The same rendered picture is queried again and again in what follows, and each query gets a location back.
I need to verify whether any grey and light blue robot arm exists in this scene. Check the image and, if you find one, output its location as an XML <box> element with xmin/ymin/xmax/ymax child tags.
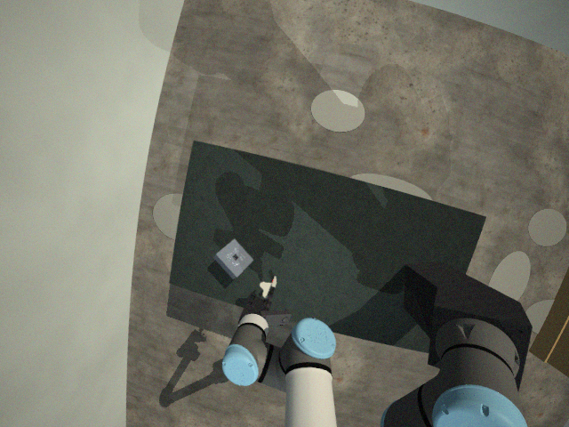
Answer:
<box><xmin>222</xmin><ymin>310</ymin><xmax>527</xmax><ymax>427</ymax></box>

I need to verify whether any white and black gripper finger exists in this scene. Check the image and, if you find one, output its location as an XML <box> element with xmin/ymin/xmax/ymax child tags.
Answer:
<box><xmin>260</xmin><ymin>277</ymin><xmax>276</xmax><ymax>304</ymax></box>

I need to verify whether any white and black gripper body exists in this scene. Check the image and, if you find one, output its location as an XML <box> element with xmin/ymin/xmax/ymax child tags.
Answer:
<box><xmin>238</xmin><ymin>293</ymin><xmax>272</xmax><ymax>324</ymax></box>

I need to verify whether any grey panel with square hole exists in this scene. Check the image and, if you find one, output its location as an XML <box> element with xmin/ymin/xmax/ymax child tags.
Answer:
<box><xmin>213</xmin><ymin>239</ymin><xmax>253</xmax><ymax>279</ymax></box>

